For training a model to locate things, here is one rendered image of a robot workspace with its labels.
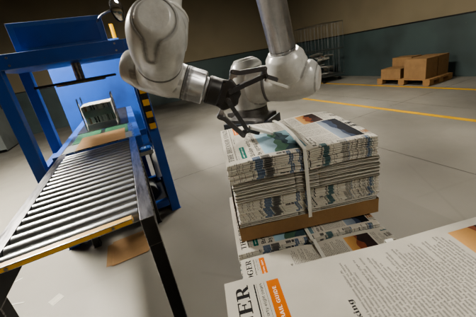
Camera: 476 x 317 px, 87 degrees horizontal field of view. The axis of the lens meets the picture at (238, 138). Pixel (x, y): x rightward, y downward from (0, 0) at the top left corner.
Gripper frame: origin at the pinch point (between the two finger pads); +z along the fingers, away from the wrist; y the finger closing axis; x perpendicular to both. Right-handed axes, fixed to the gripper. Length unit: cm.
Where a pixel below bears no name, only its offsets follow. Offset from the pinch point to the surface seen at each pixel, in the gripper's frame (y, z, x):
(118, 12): -20, -91, -144
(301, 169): 10.6, 6.3, 14.5
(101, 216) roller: 61, -45, -21
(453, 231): 2.6, 9.1, 47.2
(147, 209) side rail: 52, -29, -19
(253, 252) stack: 34.2, 1.1, 17.3
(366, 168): 6.0, 22.5, 14.7
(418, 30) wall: -225, 448, -530
